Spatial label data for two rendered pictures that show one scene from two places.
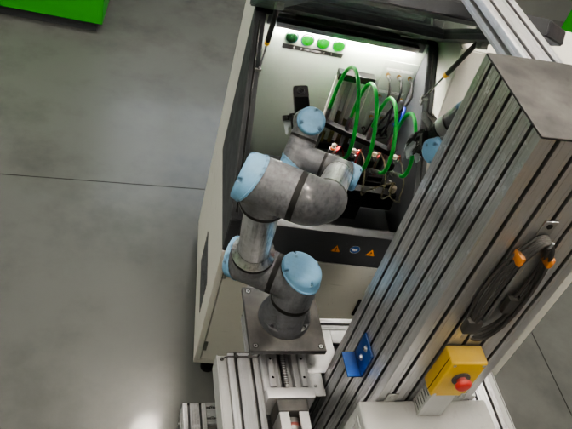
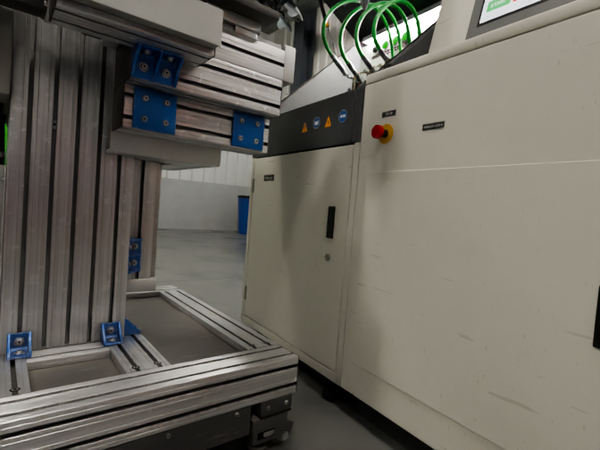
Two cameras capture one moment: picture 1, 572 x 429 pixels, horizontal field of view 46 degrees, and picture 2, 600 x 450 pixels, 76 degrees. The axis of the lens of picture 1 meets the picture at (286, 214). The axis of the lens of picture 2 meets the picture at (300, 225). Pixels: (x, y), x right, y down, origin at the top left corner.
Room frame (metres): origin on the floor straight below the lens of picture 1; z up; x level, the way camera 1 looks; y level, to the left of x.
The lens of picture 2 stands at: (1.40, -1.51, 0.58)
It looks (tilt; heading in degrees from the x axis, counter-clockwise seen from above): 2 degrees down; 73
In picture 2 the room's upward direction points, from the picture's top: 4 degrees clockwise
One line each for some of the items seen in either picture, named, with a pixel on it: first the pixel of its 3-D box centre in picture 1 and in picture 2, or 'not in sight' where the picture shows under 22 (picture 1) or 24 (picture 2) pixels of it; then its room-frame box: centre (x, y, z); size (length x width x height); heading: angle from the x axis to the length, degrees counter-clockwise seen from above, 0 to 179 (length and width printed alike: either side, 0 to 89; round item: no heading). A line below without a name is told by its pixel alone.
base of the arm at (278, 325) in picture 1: (288, 307); not in sight; (1.26, -0.09, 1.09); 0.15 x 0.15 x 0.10
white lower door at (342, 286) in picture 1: (292, 316); (288, 245); (1.77, -0.16, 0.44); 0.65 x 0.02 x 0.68; 107
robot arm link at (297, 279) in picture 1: (295, 280); not in sight; (1.26, -0.08, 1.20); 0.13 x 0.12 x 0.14; 85
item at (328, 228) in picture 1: (321, 242); (301, 130); (1.79, -0.15, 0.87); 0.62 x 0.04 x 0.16; 107
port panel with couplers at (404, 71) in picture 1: (390, 98); not in sight; (2.34, -0.24, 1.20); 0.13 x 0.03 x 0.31; 107
